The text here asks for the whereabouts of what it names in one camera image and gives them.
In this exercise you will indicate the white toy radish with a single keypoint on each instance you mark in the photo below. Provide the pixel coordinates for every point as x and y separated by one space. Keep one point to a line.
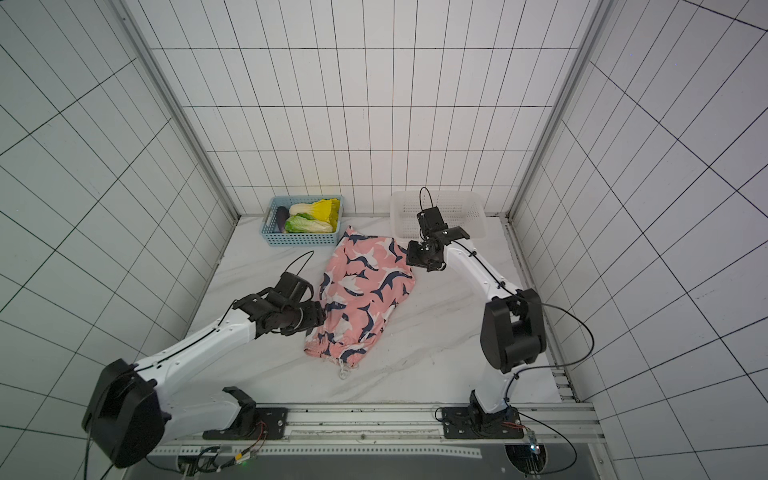
302 209

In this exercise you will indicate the aluminium mounting rail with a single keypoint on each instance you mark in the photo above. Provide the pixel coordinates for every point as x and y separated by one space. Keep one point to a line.
325 429

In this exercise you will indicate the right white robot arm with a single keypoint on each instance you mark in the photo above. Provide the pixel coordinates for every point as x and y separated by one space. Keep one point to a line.
512 334

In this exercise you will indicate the green toy cabbage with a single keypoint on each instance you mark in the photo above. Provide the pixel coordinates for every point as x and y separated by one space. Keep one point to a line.
303 223

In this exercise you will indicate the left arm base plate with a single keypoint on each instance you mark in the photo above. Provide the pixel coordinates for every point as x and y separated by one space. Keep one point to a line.
270 423

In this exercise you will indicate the blue plastic basket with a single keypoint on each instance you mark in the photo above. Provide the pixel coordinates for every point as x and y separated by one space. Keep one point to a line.
275 237

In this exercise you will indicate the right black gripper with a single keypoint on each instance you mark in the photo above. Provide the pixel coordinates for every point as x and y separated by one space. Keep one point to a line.
421 255

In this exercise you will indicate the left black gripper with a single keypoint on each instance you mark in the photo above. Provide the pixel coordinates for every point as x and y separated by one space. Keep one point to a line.
314 318

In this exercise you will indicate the yellow toy corn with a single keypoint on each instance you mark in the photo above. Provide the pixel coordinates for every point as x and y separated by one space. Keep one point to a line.
327 211

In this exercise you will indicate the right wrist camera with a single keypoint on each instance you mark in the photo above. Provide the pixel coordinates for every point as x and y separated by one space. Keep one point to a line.
430 220

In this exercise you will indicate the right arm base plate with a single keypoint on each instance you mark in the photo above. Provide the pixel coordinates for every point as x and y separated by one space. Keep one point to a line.
472 423

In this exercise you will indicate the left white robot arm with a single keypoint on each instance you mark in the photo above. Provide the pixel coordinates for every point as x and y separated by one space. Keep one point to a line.
132 408

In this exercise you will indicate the purple toy eggplant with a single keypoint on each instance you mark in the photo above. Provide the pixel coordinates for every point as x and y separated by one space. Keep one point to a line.
282 215

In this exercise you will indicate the pink shark print shorts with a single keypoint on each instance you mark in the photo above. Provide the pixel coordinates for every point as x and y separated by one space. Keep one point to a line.
365 280

